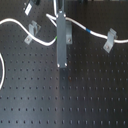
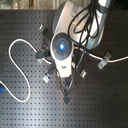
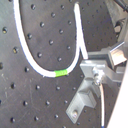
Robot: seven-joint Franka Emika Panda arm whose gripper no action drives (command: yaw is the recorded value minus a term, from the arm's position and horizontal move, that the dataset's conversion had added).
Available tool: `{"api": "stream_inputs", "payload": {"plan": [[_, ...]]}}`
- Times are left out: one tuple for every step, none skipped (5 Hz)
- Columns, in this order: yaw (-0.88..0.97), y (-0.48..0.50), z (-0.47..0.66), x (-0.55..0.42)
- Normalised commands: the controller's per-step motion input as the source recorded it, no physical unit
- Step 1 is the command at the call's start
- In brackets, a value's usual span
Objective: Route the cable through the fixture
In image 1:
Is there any grey metal gripper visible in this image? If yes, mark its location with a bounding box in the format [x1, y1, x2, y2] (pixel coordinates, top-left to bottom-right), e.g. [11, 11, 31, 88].
[57, 13, 67, 68]

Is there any white cable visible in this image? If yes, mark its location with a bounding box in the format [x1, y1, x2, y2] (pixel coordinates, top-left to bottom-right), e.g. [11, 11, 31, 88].
[0, 13, 128, 90]

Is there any top left white clip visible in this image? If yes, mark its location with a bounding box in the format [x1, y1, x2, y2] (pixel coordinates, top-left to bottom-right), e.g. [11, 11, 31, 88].
[25, 2, 33, 16]

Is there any middle grey cable clip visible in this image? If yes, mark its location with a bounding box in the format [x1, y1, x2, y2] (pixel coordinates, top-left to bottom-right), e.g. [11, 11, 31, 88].
[66, 21, 72, 44]

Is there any grey cable clip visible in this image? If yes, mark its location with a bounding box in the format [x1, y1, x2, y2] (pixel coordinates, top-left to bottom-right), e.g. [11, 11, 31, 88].
[66, 21, 72, 44]
[103, 29, 118, 53]
[24, 21, 41, 44]

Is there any left grey cable clip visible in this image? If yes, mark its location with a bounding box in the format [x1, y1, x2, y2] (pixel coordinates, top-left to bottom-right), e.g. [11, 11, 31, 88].
[24, 21, 41, 44]

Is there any right grey cable clip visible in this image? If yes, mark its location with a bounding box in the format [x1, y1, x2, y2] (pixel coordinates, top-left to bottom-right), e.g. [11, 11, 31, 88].
[103, 29, 118, 53]

